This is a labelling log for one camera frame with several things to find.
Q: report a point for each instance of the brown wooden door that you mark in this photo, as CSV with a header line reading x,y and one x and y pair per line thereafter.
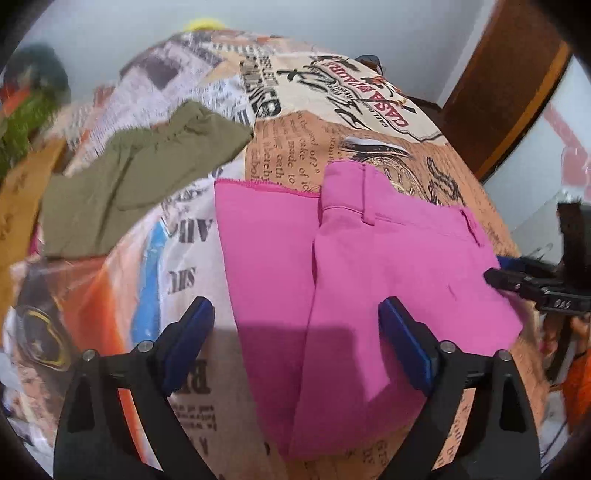
x,y
508,81

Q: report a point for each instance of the olive green pants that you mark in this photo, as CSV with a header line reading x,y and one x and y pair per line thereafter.
x,y
85,215

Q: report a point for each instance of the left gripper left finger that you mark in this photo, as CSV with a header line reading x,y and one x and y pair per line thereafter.
x,y
93,440

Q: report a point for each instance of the pink pants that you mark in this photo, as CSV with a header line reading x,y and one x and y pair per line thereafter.
x,y
306,275

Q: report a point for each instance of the green storage bag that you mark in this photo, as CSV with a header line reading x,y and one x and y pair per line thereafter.
x,y
23,115

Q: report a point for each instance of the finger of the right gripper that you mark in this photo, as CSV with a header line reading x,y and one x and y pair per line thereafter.
x,y
523,285
528,266

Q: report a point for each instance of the newspaper print bedspread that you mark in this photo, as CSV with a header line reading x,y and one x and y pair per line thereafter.
x,y
291,187

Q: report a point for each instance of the dark grey plush pillow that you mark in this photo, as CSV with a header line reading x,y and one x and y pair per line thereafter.
x,y
37,67

